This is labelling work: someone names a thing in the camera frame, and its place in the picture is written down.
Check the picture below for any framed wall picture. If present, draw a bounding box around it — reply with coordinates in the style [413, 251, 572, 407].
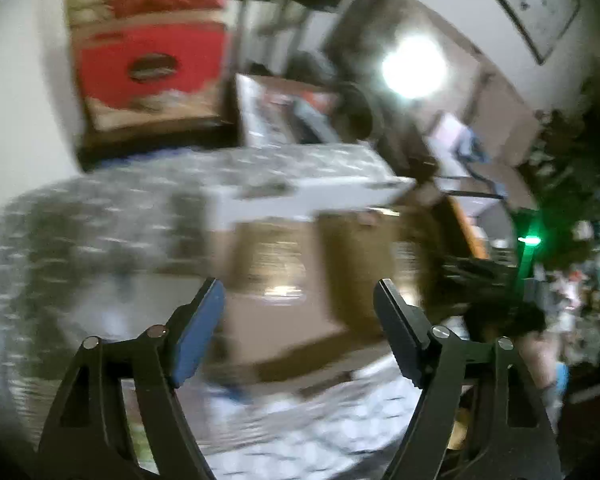
[462, 0, 581, 66]

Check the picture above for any brown plate box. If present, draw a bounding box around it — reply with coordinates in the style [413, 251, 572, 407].
[220, 210, 431, 371]

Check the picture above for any brown bedsheet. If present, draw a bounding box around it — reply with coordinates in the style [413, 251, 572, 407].
[420, 55, 541, 171]

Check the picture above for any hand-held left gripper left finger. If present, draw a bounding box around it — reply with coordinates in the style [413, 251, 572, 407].
[37, 277, 227, 480]

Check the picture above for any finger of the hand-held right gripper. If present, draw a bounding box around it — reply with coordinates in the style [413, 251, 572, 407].
[440, 255, 520, 293]

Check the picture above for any white cardboard box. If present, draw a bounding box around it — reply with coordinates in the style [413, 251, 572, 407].
[200, 149, 421, 376]

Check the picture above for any white curtain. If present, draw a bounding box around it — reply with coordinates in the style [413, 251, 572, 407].
[0, 0, 88, 206]

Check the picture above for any person's right forearm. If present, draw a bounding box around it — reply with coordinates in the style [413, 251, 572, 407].
[521, 335, 568, 411]

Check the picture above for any red printed cardboard box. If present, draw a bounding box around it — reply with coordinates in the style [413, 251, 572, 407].
[72, 22, 231, 133]

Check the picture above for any blue grey toy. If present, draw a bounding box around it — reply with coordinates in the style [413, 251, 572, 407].
[455, 130, 493, 166]

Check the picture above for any grey patterned blanket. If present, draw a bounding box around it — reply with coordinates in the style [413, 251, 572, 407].
[0, 145, 431, 480]

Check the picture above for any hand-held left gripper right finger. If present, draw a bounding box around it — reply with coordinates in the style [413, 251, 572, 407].
[373, 278, 565, 480]

